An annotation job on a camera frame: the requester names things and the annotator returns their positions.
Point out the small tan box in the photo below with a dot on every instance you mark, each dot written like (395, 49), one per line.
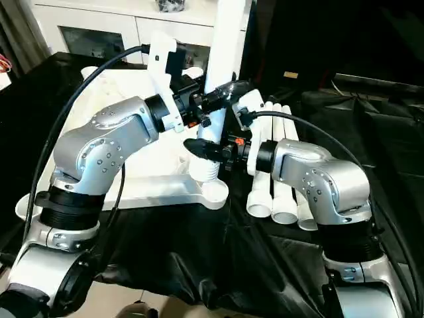
(290, 74)

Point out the grey curtain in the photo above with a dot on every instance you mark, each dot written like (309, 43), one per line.
(16, 30)

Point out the white plastic table top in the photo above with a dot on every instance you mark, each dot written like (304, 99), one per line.
(159, 189)

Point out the white glass-door cabinet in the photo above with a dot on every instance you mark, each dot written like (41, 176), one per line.
(116, 26)

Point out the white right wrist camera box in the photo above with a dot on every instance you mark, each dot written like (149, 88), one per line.
(253, 99)

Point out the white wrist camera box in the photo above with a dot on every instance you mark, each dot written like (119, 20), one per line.
(253, 99)
(159, 66)

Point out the grey robot foot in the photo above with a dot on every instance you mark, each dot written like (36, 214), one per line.
(137, 309)

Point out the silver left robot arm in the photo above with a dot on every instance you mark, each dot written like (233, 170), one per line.
(99, 142)

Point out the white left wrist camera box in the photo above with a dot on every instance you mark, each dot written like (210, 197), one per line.
(159, 66)

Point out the red clothes hangers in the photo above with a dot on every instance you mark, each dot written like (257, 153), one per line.
(5, 64)

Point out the black glossy mat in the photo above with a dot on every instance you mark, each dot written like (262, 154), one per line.
(381, 149)

